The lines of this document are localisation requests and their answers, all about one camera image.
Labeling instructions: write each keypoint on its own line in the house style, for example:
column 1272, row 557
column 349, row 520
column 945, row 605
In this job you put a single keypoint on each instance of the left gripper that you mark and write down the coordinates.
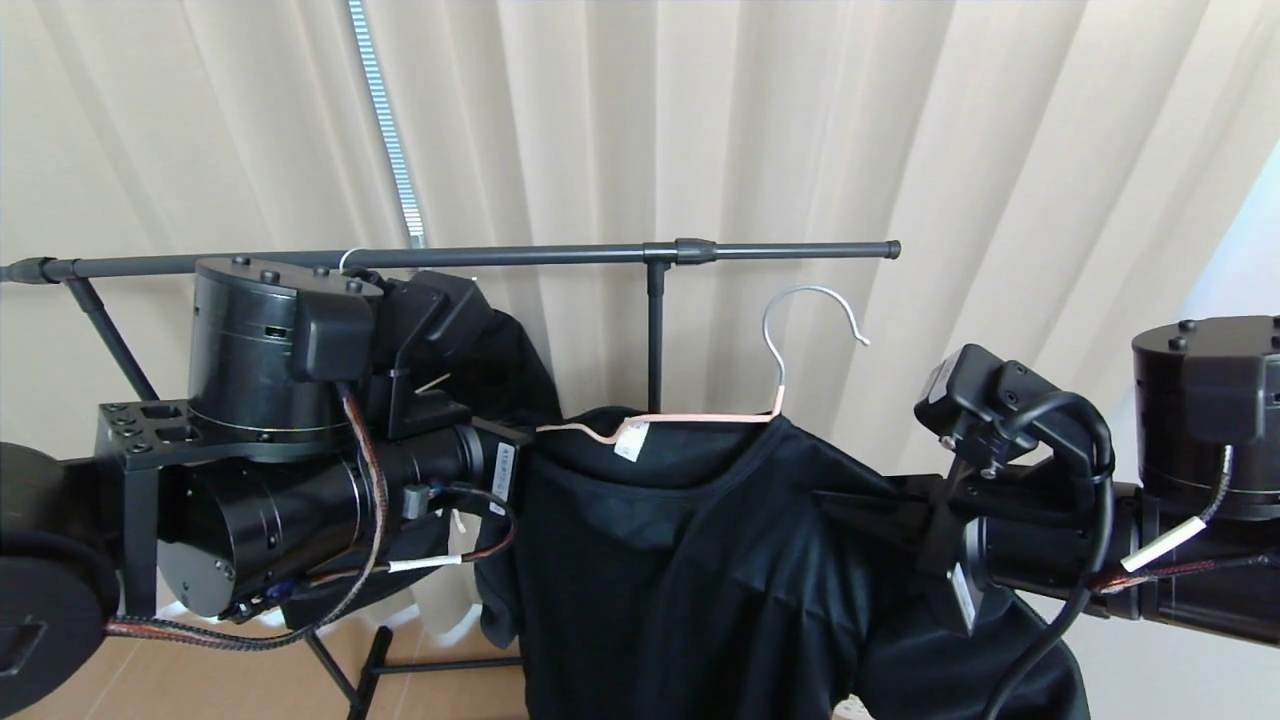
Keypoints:
column 300, row 520

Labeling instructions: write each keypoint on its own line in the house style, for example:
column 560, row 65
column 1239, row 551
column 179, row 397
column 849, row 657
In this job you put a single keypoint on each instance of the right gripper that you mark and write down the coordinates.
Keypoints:
column 1040, row 550

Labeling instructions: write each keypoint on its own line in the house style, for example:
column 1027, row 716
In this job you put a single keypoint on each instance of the black shorts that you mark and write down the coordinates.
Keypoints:
column 510, row 370

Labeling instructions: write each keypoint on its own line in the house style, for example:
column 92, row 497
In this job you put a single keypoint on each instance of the pink clothes hanger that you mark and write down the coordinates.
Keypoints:
column 700, row 417
column 352, row 256

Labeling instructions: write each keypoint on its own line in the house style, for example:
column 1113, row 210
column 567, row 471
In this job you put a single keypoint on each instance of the black short-sleeved shirt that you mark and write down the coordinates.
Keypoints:
column 700, row 580

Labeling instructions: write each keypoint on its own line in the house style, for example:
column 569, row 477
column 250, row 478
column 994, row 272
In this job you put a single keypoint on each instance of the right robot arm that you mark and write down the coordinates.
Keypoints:
column 1210, row 400

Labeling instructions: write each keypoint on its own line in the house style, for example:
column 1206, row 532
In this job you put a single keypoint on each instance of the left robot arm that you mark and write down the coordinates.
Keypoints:
column 250, row 360

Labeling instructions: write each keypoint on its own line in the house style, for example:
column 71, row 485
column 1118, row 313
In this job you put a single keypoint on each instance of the black clothes rack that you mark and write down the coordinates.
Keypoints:
column 780, row 251

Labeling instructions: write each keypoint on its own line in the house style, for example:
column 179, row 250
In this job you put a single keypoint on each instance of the beige curtain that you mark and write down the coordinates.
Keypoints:
column 950, row 120

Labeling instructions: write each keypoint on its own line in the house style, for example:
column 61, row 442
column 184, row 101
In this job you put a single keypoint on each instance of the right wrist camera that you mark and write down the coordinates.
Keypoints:
column 980, row 400

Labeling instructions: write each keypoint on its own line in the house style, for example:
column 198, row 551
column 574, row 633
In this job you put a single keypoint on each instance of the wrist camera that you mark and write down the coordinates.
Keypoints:
column 430, row 320
column 980, row 400

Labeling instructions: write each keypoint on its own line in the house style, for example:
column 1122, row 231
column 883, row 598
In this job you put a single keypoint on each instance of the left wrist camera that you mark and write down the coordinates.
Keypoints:
column 430, row 320

